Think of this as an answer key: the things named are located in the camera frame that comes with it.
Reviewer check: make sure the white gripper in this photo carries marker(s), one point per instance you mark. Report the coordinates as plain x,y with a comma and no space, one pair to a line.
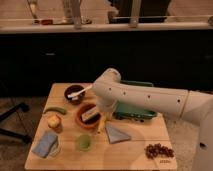
107,109

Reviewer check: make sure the orange terracotta bowl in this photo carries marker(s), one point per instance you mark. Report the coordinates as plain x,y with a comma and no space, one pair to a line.
90,124

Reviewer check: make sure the yellow apple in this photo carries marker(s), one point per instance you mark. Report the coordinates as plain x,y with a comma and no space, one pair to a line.
53,121

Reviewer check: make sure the green plastic tray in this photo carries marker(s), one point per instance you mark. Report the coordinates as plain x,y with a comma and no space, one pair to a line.
127,111

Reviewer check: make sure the white block in bowl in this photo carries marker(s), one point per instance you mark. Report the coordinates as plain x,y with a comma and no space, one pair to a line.
89,114

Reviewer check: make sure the yellow banana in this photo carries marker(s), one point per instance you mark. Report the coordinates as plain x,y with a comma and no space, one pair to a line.
101,126

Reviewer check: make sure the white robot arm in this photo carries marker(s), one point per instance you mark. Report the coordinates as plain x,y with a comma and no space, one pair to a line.
192,106

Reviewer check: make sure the bunch of red grapes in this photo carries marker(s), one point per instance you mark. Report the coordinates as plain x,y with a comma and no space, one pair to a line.
154,150

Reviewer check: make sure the green plastic cup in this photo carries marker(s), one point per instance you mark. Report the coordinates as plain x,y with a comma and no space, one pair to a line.
83,142

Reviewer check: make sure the grey triangular cloth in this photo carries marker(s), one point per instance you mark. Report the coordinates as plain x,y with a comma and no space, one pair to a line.
115,135

